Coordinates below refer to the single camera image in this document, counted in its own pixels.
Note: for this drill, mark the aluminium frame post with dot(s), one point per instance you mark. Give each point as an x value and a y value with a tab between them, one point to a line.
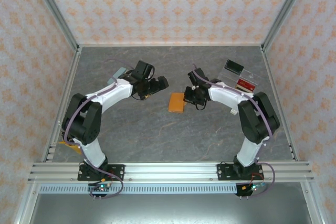
56	11
284	11

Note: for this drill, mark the aluminium frame bar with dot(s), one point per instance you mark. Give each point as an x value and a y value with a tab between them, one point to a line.
74	64
170	44
267	64

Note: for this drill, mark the aluminium mounting rail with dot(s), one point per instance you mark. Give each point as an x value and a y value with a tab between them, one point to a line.
170	172

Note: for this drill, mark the small circuit board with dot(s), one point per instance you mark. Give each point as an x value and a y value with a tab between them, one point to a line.
101	187
253	187

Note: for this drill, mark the orange tape roll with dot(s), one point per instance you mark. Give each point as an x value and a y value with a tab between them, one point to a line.
76	149

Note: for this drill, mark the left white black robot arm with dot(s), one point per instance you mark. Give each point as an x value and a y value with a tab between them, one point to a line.
115	91

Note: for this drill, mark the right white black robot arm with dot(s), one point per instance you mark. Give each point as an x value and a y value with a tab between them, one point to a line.
225	95

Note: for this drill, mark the red credit card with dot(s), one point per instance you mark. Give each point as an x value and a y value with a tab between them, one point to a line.
245	85

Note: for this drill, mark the orange leather card holder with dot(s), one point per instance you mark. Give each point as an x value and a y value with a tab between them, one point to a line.
175	103

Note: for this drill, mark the black credit card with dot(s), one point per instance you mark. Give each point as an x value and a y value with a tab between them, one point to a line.
233	66

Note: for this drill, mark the clear acrylic card box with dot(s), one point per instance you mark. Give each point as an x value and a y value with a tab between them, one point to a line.
248	75

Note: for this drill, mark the grey metal panel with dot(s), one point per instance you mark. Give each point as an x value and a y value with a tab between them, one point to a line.
168	208

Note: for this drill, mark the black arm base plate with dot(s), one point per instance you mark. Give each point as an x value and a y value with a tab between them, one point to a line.
223	172
118	171

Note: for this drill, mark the small white paper tag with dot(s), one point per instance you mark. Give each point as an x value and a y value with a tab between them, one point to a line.
233	112

